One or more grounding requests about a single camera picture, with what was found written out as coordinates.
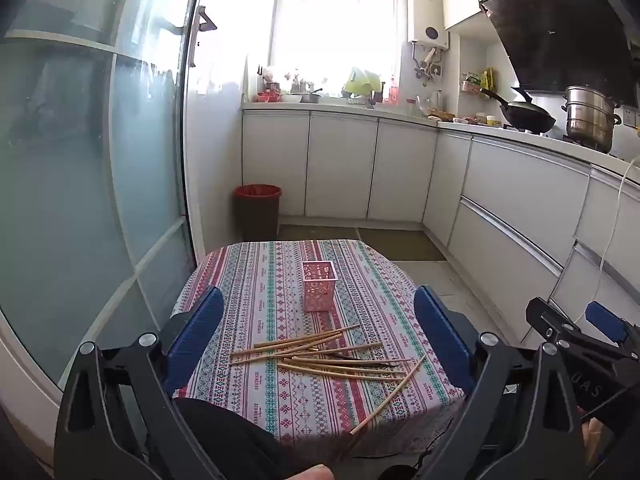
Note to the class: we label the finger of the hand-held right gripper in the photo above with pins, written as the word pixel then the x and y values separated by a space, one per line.
pixel 606 321
pixel 550 325

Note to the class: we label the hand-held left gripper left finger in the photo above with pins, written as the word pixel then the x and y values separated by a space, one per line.
pixel 197 340

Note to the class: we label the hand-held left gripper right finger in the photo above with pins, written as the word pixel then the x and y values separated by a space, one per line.
pixel 440 340

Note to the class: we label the group of wooden chopsticks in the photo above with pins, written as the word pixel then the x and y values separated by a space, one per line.
pixel 350 361

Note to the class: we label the pink perforated utensil holder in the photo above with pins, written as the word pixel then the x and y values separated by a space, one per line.
pixel 320 295

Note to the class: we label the person's right hand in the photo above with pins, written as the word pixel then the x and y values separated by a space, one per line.
pixel 594 440

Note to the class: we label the striped patterned tablecloth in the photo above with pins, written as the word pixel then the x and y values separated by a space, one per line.
pixel 260 310

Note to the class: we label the olive floor mat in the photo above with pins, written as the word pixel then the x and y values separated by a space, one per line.
pixel 400 245
pixel 315 233

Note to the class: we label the person's left leg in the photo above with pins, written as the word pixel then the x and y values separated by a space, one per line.
pixel 235 440

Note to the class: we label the brown trash bin red liner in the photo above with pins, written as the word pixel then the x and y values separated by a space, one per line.
pixel 257 215

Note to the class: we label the frosted glass door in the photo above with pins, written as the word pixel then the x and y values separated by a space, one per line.
pixel 75 210

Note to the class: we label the white kitchen base cabinets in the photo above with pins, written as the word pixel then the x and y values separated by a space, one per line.
pixel 340 170

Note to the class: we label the steel steamer pot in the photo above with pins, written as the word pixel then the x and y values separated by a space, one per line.
pixel 590 120

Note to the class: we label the black wok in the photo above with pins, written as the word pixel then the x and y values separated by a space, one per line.
pixel 530 117

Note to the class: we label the plate of fried food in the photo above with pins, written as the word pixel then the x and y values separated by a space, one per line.
pixel 441 115

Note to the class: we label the clear glass jug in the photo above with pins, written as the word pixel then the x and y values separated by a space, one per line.
pixel 436 100

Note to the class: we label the red plastic bottle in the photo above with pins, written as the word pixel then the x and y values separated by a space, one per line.
pixel 394 91

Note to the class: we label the red bowl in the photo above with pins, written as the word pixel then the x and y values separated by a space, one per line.
pixel 267 96

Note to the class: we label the metal basin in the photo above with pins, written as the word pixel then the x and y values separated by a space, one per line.
pixel 311 97

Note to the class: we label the water heater pipes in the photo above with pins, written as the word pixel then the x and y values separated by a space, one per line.
pixel 425 67

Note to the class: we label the black range hood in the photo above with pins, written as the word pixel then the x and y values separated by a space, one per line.
pixel 560 35

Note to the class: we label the white water heater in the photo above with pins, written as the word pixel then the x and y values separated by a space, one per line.
pixel 425 15

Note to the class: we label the kitchen window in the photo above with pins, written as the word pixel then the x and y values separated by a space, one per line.
pixel 325 25

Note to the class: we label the wall socket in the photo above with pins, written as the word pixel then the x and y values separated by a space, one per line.
pixel 630 117

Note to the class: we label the wall spice rack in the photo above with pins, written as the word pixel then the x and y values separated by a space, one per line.
pixel 477 82

